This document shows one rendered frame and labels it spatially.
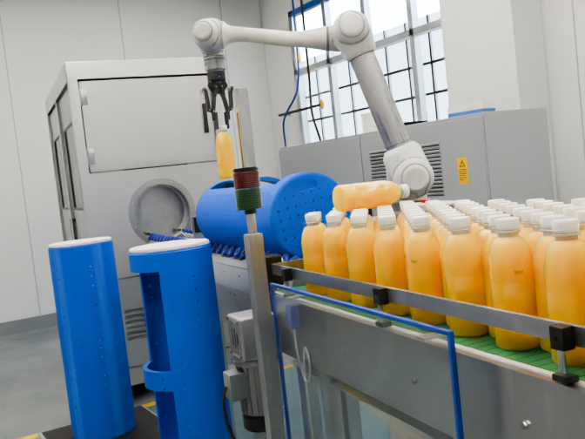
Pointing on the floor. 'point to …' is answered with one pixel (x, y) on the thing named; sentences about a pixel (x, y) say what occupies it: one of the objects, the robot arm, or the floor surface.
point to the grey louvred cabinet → (447, 157)
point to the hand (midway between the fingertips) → (221, 120)
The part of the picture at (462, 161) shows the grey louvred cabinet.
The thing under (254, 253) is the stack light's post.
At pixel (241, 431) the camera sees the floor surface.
